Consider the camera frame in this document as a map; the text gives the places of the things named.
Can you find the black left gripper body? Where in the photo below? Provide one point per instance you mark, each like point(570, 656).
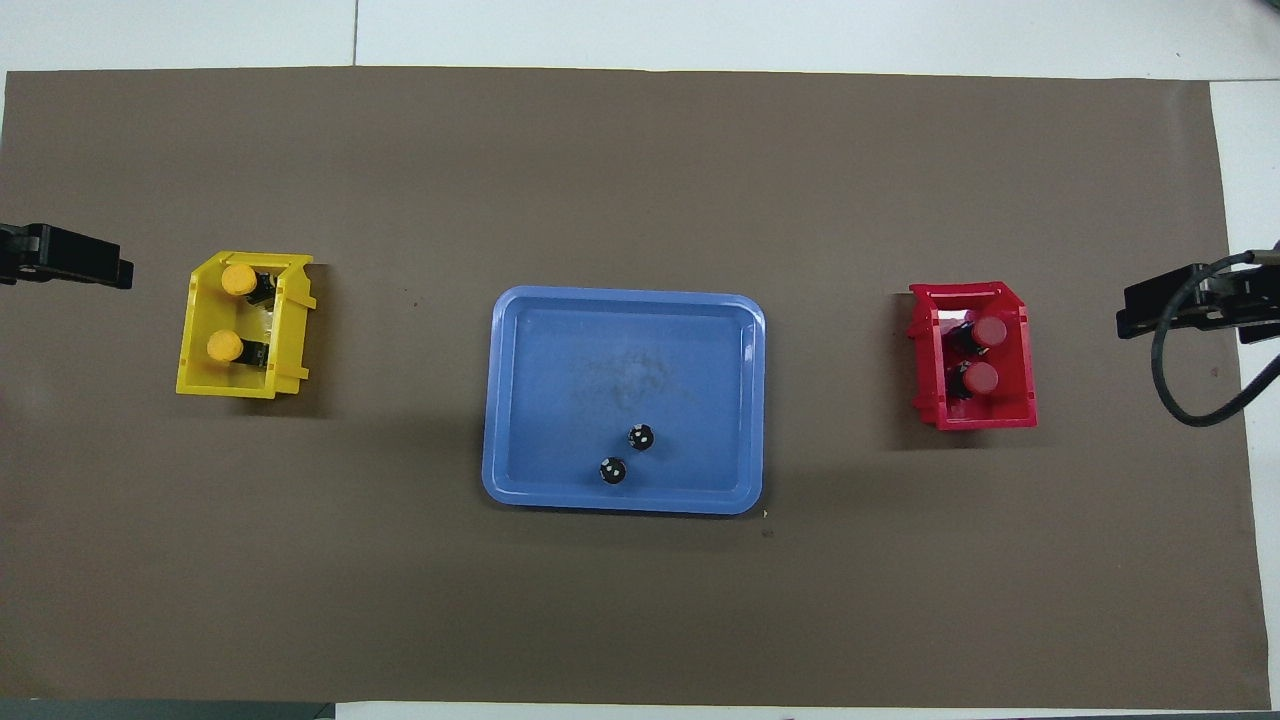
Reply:
point(25, 255)

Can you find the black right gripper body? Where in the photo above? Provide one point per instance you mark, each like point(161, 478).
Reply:
point(1255, 300)

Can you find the red push button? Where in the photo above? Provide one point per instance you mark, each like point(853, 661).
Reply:
point(982, 377)
point(991, 331)

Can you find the yellow push button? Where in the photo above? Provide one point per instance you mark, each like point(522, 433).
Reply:
point(238, 280)
point(224, 348)

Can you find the blue plastic tray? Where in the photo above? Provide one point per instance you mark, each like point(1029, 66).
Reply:
point(560, 380)

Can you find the red plastic bin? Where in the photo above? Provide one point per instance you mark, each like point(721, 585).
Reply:
point(925, 350)

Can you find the yellow plastic bin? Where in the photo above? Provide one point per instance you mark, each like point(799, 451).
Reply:
point(288, 350)

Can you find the black cylindrical capacitor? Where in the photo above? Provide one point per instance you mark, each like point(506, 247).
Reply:
point(612, 471)
point(640, 437)

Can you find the brown paper mat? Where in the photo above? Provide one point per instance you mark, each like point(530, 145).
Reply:
point(640, 150)

